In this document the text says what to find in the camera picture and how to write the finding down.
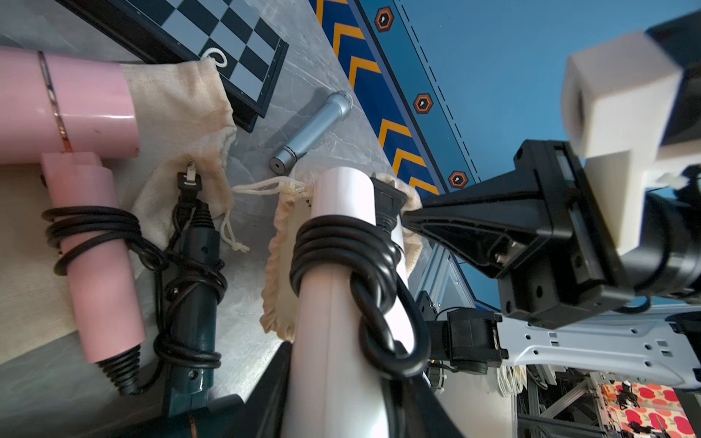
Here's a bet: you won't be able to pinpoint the silver cylinder flashlight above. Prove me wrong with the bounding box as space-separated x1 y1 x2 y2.
268 91 353 176

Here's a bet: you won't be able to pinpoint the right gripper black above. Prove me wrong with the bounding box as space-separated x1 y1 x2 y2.
402 140 635 329

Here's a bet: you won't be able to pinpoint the beige drawstring bag under pink dryer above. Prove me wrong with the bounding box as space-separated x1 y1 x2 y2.
1 60 237 362

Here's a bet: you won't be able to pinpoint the pink hair dryer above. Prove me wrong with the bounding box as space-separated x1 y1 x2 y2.
1 47 169 395

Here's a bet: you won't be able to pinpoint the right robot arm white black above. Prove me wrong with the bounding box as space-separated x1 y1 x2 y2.
403 141 700 392

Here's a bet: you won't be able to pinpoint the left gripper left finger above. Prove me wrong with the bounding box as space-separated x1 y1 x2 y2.
235 341 293 437

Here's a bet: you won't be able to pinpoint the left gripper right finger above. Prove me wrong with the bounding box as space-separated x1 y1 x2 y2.
391 361 463 437

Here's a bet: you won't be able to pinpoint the dark green hair dryer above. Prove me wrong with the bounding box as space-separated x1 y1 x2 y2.
119 161 245 438

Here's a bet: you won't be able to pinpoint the white hair dryer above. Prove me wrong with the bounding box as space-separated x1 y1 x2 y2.
280 167 430 437

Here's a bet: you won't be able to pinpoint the beige drawstring bag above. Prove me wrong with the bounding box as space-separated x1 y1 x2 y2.
1 60 237 362
220 170 423 350

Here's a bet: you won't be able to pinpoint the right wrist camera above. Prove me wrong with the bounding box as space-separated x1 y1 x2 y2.
560 11 700 255

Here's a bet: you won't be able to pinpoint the black white chessboard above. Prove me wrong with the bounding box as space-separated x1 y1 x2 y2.
58 0 288 132

